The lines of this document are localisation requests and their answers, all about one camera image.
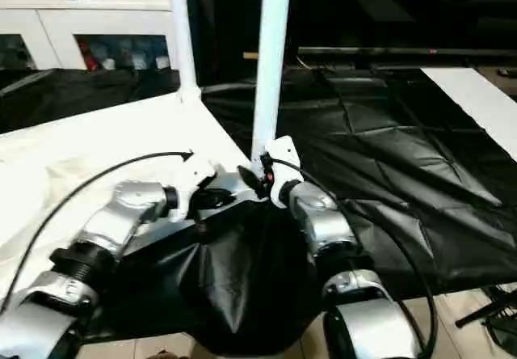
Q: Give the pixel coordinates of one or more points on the white plastic table top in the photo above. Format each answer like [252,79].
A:
[89,145]

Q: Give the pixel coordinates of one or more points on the small yellow tag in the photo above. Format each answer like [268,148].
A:
[250,55]

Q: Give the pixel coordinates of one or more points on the black plastic mat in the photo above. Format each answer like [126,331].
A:
[388,157]

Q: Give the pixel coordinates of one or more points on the black bar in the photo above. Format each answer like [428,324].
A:
[396,52]

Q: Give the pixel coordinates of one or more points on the red bottle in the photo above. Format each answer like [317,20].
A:
[87,58]

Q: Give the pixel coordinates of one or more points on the white cabinet with glass doors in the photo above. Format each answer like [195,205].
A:
[48,15]

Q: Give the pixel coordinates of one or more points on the black stand foot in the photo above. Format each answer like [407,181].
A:
[489,314]

